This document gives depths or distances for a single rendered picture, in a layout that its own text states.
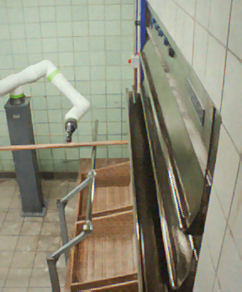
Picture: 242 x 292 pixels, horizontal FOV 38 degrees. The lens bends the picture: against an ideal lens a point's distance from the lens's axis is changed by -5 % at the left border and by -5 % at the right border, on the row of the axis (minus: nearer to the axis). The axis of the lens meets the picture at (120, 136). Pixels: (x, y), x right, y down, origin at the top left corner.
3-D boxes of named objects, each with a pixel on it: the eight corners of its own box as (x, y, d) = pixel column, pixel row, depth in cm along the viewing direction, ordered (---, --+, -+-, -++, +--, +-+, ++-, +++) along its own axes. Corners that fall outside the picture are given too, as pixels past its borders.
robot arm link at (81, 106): (55, 83, 284) (48, 84, 273) (63, 72, 280) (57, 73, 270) (85, 115, 283) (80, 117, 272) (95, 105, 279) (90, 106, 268)
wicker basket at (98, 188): (139, 185, 307) (139, 158, 294) (144, 231, 258) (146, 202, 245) (81, 187, 306) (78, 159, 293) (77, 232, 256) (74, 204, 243)
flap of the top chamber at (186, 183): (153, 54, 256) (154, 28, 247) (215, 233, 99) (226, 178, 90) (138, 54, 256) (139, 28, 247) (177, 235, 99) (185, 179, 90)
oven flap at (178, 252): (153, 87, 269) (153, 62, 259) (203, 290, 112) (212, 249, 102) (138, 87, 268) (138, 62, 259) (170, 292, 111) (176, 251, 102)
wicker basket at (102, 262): (144, 235, 254) (145, 205, 241) (152, 300, 205) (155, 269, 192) (76, 237, 253) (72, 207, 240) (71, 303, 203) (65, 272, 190)
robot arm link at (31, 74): (-13, 86, 286) (28, 66, 254) (2, 80, 298) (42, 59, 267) (-6, 100, 289) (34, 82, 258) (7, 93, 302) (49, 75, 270)
